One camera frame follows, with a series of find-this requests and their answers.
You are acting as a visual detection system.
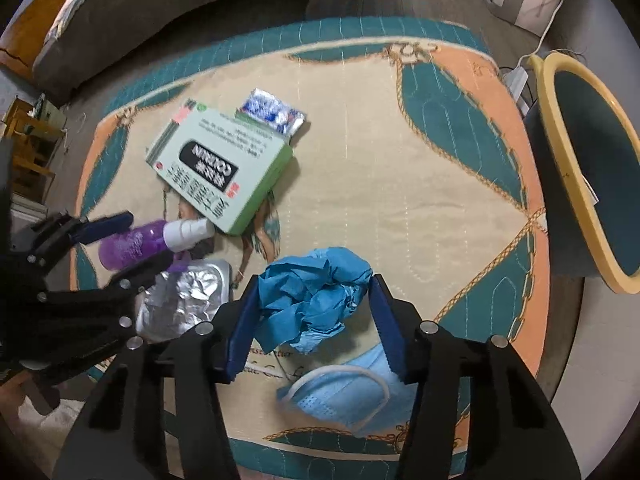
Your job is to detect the wooden nightstand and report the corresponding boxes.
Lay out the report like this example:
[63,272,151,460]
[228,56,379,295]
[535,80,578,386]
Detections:
[0,97,56,201]

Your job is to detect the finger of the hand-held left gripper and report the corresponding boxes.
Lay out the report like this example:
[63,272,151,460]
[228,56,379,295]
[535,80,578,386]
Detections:
[45,249,188,356]
[30,210,135,267]

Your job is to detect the blue white pill packet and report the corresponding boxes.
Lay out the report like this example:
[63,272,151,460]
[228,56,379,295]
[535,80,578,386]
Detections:
[235,87,307,147]

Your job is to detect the purple bottle with white cap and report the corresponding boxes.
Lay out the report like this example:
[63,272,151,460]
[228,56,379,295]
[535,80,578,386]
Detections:
[97,217,216,272]

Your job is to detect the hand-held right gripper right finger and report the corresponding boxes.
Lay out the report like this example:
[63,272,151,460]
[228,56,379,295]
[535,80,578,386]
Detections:
[369,274,583,480]

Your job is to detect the white power strip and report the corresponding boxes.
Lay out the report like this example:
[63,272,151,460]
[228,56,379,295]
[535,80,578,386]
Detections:
[502,67,531,97]

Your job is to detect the small bin with bottles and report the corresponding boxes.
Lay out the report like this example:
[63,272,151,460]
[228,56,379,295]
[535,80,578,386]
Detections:
[32,92,68,136]

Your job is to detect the green medicine box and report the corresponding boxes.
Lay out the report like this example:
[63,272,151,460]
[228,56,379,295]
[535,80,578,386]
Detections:
[145,105,295,236]

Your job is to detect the patterned quilted mat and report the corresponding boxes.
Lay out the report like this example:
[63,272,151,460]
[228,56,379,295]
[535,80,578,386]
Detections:
[70,16,551,478]

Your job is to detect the yellow-rimmed teal waste basket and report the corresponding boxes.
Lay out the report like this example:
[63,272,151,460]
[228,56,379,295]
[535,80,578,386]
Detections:
[522,51,640,295]

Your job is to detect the white power strip cable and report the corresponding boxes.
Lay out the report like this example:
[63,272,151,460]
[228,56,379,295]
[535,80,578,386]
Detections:
[517,0,568,68]

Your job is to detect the wooden bed frame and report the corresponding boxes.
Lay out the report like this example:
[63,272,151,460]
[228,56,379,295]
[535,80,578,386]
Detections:
[0,0,108,83]

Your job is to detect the light blue face mask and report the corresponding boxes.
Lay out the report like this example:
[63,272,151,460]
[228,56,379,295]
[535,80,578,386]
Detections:
[276,345,421,433]

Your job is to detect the silver foil tray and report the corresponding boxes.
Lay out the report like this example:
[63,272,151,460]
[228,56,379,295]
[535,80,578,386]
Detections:
[135,259,233,343]

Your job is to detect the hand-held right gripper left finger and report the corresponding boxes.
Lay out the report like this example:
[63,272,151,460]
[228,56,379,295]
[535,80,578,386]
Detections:
[52,274,261,480]

